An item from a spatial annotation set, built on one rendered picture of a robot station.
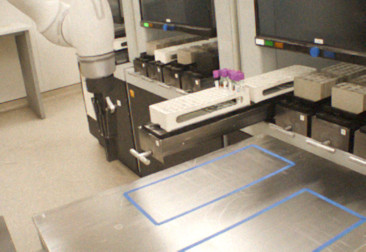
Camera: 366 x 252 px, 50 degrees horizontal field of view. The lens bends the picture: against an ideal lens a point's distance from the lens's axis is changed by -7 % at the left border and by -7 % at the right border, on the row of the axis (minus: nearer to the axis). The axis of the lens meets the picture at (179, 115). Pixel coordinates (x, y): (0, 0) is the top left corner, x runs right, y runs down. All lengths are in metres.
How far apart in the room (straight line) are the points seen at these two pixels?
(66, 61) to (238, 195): 4.04
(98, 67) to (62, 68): 3.71
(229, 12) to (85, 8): 0.70
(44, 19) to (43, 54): 3.53
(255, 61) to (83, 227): 0.93
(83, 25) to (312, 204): 0.64
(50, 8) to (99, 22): 0.17
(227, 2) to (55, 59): 3.34
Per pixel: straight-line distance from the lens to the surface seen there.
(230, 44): 1.58
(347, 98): 1.22
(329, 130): 1.19
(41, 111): 4.06
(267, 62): 1.49
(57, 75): 4.72
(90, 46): 1.01
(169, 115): 1.13
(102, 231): 0.76
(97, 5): 1.01
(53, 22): 1.11
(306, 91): 1.32
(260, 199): 0.80
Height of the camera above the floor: 1.25
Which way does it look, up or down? 20 degrees down
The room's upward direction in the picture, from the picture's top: 6 degrees counter-clockwise
